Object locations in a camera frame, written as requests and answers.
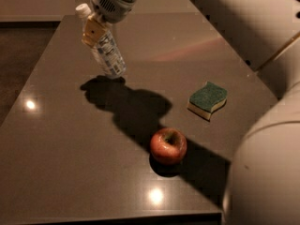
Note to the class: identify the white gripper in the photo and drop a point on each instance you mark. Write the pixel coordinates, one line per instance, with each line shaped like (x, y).
(110, 7)

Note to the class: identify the clear plastic water bottle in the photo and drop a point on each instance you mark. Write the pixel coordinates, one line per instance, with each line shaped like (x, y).
(105, 52)

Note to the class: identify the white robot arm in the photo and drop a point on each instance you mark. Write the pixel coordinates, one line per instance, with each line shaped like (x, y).
(250, 165)

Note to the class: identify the green and yellow sponge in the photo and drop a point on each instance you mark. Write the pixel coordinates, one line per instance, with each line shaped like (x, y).
(205, 101)

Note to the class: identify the red apple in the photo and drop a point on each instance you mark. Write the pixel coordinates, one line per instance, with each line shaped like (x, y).
(168, 146)

